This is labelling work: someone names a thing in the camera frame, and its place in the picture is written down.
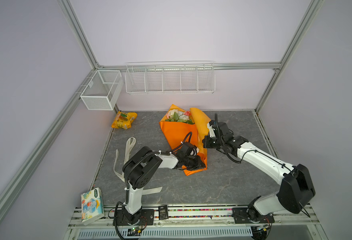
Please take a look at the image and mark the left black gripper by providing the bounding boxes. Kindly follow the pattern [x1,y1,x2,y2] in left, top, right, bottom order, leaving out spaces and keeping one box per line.
[183,155,206,171]

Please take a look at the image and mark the orange wrapping paper sheet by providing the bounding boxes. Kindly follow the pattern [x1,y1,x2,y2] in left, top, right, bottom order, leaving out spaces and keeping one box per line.
[159,103,212,177]

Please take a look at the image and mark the white fake rose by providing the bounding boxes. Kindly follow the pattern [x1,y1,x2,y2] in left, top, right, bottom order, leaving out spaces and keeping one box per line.
[177,115,190,123]

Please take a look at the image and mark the cream fake rose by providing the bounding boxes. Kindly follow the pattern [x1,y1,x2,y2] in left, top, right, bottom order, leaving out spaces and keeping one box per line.
[167,109,179,119]

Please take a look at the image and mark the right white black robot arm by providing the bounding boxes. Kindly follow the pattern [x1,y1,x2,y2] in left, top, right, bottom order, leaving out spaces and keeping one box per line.
[202,135,316,220]

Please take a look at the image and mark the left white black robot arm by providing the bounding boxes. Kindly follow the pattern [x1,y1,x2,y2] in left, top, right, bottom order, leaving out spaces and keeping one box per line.
[123,144,206,216]

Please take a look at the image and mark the cream printed ribbon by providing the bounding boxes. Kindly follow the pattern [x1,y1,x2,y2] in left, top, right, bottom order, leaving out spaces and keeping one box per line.
[112,136,164,196]

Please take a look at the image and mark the yellow snack bag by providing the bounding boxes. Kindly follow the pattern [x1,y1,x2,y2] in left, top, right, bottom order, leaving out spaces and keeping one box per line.
[111,111,138,130]

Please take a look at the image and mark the colourful tissue pack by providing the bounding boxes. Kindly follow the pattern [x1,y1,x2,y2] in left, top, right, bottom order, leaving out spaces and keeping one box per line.
[81,188,105,226]

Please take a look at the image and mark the white mesh box basket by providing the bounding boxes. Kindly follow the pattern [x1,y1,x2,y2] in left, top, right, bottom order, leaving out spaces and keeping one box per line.
[80,70,124,111]

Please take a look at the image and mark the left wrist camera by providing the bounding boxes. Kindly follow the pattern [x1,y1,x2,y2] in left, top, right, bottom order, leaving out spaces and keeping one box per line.
[179,142,199,157]

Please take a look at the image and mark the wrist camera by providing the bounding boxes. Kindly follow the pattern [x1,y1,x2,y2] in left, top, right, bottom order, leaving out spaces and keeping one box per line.
[207,121,233,138]
[179,142,199,157]

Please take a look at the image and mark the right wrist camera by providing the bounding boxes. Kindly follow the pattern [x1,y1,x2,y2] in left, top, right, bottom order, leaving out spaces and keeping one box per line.
[207,121,233,138]

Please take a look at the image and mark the black box on rail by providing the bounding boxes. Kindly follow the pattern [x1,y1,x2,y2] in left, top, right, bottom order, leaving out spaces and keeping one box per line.
[158,205,169,220]

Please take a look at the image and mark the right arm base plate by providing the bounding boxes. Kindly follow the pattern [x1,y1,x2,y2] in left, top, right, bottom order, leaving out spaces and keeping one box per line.
[232,207,275,224]

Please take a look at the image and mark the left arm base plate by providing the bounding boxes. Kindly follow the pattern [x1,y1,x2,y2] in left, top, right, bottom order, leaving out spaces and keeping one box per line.
[113,209,155,226]

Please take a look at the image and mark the white wire shelf basket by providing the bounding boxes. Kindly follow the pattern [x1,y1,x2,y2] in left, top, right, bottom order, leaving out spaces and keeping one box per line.
[125,61,216,94]

